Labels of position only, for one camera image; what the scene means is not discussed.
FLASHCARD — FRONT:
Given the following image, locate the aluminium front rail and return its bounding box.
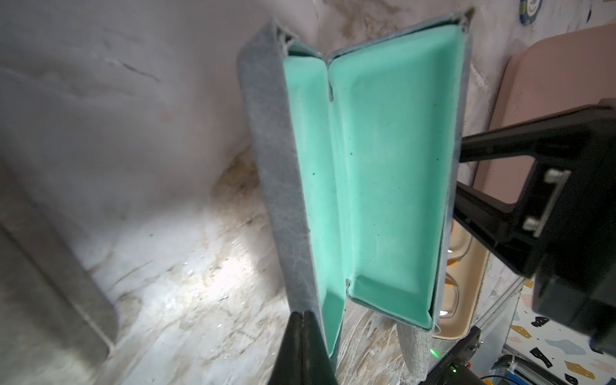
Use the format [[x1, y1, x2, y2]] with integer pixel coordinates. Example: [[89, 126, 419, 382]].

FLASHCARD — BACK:
[[470, 278, 565, 384]]

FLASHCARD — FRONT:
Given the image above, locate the beige case with brown glasses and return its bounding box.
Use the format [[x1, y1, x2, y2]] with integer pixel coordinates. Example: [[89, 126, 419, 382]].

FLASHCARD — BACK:
[[436, 221, 489, 340]]

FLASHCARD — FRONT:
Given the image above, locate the grey case mint lining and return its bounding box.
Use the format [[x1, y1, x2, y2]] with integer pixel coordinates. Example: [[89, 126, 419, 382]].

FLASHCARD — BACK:
[[237, 13, 470, 362]]

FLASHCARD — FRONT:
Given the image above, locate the pink glasses case grey lining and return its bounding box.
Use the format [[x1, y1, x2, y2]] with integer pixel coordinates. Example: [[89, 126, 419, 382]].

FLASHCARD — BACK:
[[471, 22, 616, 205]]

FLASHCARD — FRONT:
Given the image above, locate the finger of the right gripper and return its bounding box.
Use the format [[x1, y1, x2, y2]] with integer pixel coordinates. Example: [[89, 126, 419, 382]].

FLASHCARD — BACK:
[[453, 182, 542, 277], [460, 104, 602, 164]]

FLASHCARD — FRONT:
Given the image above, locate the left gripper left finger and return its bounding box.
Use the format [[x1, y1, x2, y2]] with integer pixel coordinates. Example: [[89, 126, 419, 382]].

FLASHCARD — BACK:
[[268, 312, 303, 385]]

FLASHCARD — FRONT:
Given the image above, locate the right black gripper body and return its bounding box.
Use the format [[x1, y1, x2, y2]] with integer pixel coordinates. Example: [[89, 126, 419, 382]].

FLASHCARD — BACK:
[[525, 99, 615, 355]]

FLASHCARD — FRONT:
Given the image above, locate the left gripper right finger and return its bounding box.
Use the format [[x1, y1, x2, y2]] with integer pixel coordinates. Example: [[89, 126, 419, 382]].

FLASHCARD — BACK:
[[303, 311, 337, 385]]

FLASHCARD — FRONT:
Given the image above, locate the blue poker chip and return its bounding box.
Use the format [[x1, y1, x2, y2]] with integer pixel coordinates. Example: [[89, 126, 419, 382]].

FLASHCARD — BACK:
[[519, 0, 543, 26]]

